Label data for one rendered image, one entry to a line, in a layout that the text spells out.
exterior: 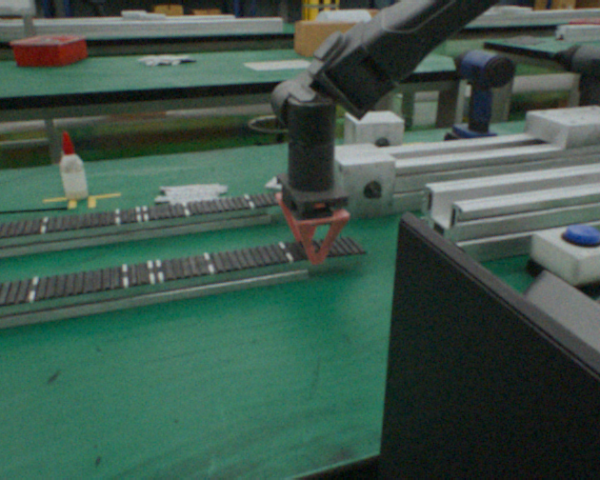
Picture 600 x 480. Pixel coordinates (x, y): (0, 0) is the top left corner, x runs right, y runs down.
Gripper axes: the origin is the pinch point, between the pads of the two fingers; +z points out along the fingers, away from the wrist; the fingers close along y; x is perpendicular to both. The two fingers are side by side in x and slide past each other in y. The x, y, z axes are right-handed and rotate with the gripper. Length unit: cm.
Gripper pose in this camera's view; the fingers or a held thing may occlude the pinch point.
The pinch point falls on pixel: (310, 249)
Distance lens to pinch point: 71.7
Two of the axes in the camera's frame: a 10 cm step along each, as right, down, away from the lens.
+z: -0.1, 8.9, 4.5
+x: -9.5, 1.3, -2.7
